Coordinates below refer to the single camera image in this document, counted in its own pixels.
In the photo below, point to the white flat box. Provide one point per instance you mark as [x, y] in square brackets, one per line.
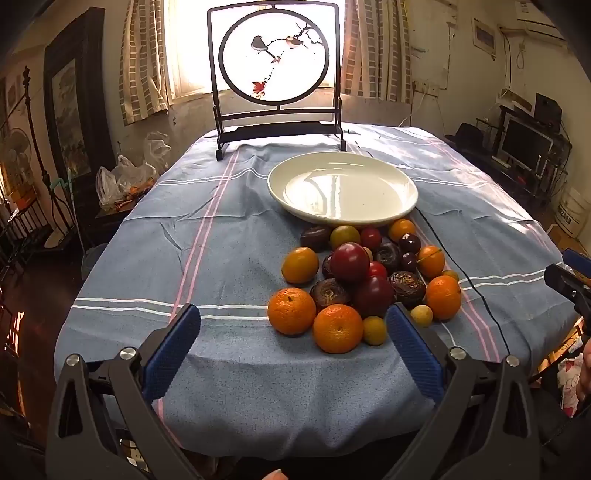
[510, 98]

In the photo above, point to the clear plastic bag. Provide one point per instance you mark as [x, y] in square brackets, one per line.
[157, 150]
[120, 184]

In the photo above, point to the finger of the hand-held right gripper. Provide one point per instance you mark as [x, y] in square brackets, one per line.
[570, 286]
[577, 262]

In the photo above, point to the bright window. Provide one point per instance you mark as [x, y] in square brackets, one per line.
[184, 46]

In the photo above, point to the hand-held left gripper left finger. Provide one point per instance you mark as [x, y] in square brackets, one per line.
[168, 357]

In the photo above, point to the white wall box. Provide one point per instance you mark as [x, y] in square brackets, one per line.
[485, 37]

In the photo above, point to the person's left hand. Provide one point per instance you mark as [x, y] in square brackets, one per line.
[273, 475]

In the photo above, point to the dark framed painting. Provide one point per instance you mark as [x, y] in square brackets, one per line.
[69, 115]

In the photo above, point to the person's right forearm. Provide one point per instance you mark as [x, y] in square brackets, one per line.
[587, 369]

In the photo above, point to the black framed bird screen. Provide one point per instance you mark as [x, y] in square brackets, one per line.
[277, 78]

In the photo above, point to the dark red plum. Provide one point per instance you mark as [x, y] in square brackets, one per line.
[373, 297]

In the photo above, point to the computer monitor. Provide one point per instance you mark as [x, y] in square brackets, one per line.
[526, 141]

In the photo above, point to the greenish yellow mandarin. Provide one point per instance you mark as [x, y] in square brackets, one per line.
[345, 236]

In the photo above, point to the red tomato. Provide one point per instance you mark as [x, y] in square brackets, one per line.
[371, 237]
[377, 270]

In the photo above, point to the checked beige curtain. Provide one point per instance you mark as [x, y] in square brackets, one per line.
[138, 69]
[378, 55]

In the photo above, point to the white air conditioner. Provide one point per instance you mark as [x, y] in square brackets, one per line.
[540, 23]

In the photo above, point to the white bucket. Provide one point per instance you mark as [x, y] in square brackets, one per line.
[575, 212]

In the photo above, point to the yellow orange mandarin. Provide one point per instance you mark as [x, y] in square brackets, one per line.
[300, 264]

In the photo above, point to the purple passion fruit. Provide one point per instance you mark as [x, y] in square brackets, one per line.
[326, 266]
[315, 237]
[329, 294]
[407, 288]
[388, 257]

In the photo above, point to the black metal stand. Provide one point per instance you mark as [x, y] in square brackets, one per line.
[44, 171]

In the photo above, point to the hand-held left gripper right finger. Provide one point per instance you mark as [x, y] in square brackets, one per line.
[415, 357]

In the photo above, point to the black equipment rack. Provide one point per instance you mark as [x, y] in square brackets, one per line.
[531, 182]

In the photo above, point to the blue striped tablecloth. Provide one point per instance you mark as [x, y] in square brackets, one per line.
[207, 277]

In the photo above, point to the white power socket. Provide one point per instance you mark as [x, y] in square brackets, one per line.
[425, 87]

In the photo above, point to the white plate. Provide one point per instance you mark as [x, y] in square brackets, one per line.
[344, 189]

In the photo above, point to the pink floral cloth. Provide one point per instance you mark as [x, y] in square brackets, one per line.
[569, 383]

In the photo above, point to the small yellow longan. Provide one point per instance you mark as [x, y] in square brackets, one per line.
[374, 330]
[421, 315]
[368, 254]

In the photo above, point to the black speaker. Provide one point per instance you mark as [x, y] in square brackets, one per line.
[548, 108]

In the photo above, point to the small orange kumquat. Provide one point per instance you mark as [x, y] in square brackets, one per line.
[450, 275]

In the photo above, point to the person's dark clothing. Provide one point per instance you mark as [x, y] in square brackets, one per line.
[563, 438]

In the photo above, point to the standing fan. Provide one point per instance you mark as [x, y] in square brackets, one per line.
[16, 152]

